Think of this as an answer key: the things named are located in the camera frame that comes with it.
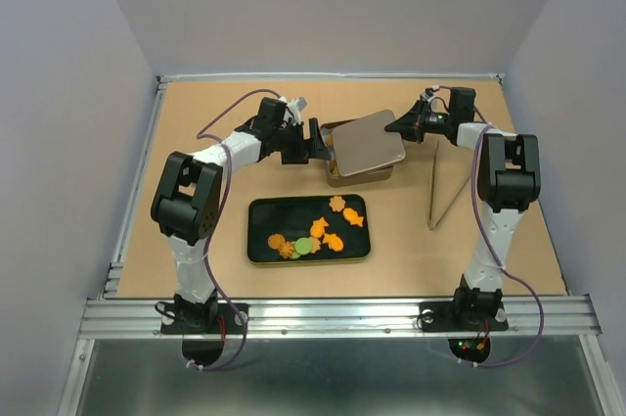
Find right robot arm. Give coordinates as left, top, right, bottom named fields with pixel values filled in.
left=385, top=85, right=541, bottom=333

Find flower shaped cookie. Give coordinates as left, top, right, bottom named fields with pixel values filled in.
left=329, top=196, right=346, bottom=212

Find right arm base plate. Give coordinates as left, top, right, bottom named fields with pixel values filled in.
left=419, top=300, right=509, bottom=333

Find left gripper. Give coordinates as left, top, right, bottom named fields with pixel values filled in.
left=273, top=118, right=331, bottom=164

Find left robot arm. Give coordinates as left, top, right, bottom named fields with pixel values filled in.
left=150, top=89, right=331, bottom=335

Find aluminium rail frame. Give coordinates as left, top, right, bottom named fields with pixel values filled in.
left=60, top=77, right=622, bottom=415

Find gold cookie tin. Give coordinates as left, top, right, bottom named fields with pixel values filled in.
left=320, top=119, right=393, bottom=188

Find fish shaped cookie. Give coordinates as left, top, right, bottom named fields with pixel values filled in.
left=341, top=208, right=365, bottom=228

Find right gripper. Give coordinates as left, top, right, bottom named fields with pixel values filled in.
left=383, top=99, right=453, bottom=142

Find green sandwich cookie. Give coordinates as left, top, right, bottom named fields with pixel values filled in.
left=293, top=237, right=313, bottom=255

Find lower swirl cookie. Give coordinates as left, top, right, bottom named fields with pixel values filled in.
left=278, top=242, right=295, bottom=259

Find metal tongs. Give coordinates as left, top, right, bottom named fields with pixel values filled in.
left=426, top=142, right=471, bottom=232

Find black serving tray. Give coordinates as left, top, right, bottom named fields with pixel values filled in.
left=246, top=194, right=371, bottom=265

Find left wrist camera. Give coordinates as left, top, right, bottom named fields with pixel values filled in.
left=284, top=97, right=307, bottom=125

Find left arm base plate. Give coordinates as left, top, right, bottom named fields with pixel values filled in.
left=155, top=301, right=248, bottom=337

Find grey tin lid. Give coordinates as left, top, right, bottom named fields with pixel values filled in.
left=331, top=110, right=406, bottom=177

